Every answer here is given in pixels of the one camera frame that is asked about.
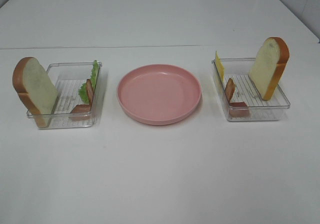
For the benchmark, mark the green lettuce leaf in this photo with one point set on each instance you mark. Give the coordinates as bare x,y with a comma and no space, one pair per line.
93,79

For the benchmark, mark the bread slice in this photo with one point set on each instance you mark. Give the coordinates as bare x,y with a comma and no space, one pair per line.
269,65
35,89

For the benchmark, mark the pink round plate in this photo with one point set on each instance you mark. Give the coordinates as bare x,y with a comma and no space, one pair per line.
159,94

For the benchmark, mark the yellow cheese slice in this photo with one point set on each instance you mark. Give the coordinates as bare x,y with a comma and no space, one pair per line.
220,72

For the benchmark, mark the right clear plastic container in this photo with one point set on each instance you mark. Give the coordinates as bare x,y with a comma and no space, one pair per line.
241,101

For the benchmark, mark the clear plastic container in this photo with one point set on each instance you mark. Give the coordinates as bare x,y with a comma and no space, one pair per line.
68,79
241,101

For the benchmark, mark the left clear plastic container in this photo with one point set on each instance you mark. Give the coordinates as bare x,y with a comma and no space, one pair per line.
68,79

